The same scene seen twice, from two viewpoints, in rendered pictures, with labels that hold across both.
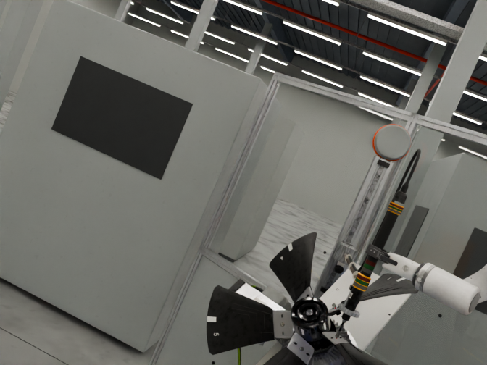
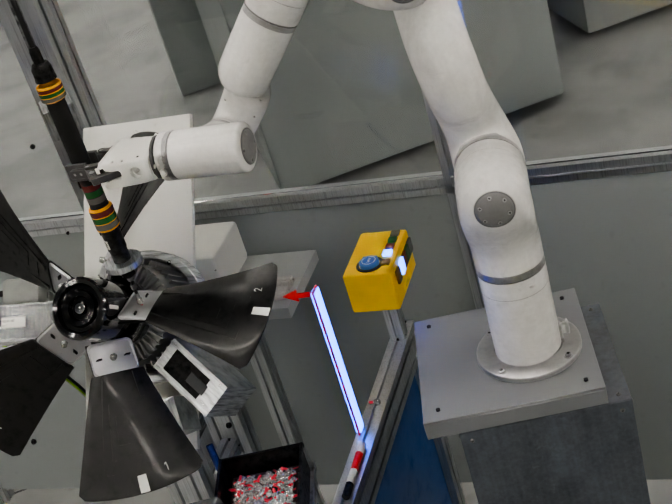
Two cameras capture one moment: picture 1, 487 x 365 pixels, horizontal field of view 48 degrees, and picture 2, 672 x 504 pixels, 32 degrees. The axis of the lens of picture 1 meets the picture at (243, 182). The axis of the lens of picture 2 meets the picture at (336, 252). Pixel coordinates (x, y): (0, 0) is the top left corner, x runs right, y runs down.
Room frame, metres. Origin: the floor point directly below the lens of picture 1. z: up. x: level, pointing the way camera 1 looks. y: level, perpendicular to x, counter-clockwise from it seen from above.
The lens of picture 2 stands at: (-0.29, -0.28, 2.26)
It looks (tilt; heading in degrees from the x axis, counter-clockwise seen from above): 30 degrees down; 344
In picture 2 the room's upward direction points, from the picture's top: 17 degrees counter-clockwise
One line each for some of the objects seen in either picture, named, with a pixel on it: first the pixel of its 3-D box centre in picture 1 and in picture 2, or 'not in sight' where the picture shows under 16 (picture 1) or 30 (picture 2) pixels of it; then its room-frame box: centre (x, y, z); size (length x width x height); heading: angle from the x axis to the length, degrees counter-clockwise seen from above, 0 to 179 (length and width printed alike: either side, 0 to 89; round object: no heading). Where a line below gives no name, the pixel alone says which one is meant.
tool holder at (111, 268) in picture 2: (354, 297); (114, 240); (1.66, -0.46, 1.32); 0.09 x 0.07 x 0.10; 175
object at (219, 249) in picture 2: not in sight; (202, 259); (2.22, -0.68, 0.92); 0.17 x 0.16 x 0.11; 140
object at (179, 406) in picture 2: not in sight; (175, 417); (1.68, -0.43, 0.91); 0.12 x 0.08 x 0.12; 140
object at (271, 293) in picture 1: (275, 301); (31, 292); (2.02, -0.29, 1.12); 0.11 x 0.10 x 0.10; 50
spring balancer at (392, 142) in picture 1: (391, 143); not in sight; (2.37, -0.52, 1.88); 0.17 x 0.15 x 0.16; 50
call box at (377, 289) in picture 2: not in sight; (381, 272); (1.65, -0.92, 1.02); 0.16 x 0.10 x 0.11; 140
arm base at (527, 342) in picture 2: not in sight; (520, 308); (1.28, -1.03, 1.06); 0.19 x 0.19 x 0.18
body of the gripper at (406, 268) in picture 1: (406, 267); (137, 159); (1.59, -0.54, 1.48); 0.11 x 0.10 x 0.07; 50
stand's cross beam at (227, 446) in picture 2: not in sight; (219, 471); (1.91, -0.49, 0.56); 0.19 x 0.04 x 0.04; 140
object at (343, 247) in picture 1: (344, 253); (60, 115); (2.28, -0.51, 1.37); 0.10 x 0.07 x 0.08; 175
